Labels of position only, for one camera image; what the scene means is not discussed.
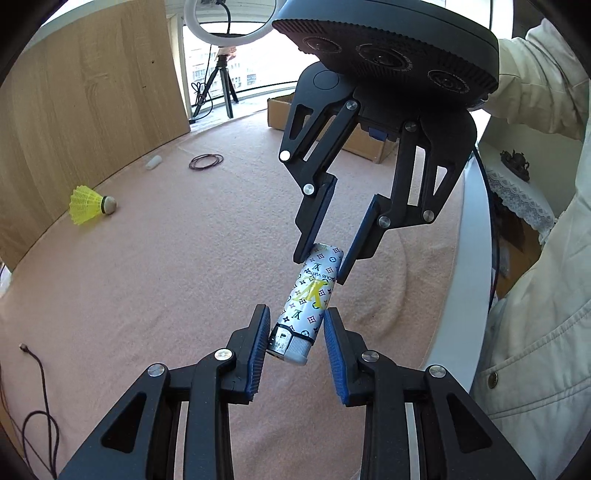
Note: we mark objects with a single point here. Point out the person's cream jacket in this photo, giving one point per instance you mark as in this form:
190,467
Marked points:
545,346

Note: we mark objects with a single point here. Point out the yellow shuttlecock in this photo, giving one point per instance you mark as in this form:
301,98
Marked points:
87,205

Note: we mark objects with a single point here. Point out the black tripod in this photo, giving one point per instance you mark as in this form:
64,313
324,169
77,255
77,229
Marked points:
221,69

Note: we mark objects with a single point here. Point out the oak wood panel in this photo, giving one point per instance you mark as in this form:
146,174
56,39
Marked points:
92,92

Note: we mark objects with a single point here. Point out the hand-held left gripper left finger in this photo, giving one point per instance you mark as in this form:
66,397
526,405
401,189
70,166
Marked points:
258,350

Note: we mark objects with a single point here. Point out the person's right forearm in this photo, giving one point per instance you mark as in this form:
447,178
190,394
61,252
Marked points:
540,78

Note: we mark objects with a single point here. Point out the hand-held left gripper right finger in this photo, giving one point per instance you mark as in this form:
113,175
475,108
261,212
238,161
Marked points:
334,360

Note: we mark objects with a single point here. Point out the white table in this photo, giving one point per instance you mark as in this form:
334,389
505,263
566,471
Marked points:
466,277

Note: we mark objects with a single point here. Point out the white eraser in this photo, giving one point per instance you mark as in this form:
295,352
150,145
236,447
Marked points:
153,163

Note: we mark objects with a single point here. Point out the white patterned lighter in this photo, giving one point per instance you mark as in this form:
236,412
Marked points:
314,286

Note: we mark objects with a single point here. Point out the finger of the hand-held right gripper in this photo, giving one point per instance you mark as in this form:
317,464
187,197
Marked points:
318,217
364,230

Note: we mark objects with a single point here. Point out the white lace cloth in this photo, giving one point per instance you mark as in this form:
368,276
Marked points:
517,198

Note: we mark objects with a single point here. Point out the dark rubber bands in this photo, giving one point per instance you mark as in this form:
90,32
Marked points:
217,162

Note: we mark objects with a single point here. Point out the white window frame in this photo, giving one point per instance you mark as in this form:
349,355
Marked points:
179,55

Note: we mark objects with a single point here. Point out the cardboard box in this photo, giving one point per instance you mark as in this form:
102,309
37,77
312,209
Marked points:
277,115

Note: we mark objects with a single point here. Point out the brown wooden cabinet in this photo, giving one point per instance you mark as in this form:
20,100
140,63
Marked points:
517,244

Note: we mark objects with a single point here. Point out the black webcam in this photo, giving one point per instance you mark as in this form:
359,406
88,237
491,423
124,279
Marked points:
227,18

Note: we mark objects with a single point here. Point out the dark ornament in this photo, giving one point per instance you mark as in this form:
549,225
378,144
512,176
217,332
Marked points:
515,161

